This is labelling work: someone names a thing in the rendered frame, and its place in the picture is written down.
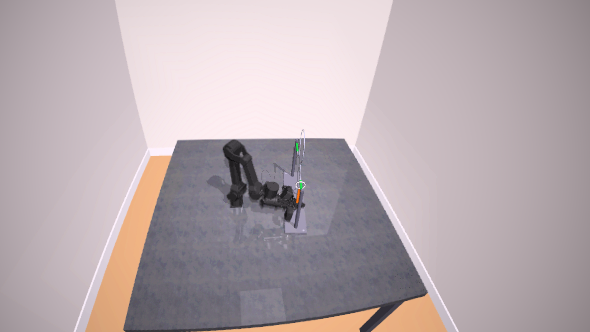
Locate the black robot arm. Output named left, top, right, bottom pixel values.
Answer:
left=223, top=139, right=293, bottom=208

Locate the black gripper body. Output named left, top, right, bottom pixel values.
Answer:
left=273, top=193, right=293, bottom=221

